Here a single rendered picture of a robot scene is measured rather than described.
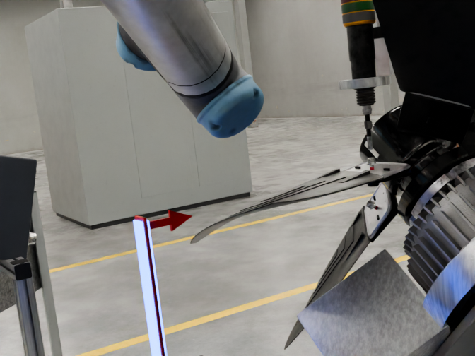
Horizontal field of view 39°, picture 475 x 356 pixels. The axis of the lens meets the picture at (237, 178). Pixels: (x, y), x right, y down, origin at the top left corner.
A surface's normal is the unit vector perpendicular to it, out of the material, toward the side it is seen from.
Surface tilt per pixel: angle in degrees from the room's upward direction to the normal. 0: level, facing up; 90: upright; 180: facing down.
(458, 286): 84
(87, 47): 90
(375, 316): 55
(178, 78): 151
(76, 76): 90
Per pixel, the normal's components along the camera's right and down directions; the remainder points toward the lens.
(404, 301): -0.36, -0.42
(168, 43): 0.17, 0.92
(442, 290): -0.84, 0.20
